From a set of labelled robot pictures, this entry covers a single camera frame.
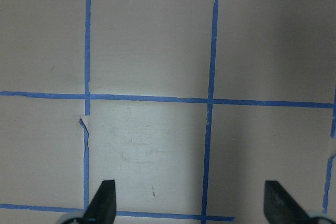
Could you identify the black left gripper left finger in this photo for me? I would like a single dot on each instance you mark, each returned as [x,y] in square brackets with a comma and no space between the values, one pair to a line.
[103,207]

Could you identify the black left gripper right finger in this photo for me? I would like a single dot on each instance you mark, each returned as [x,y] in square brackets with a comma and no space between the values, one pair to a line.
[280,207]

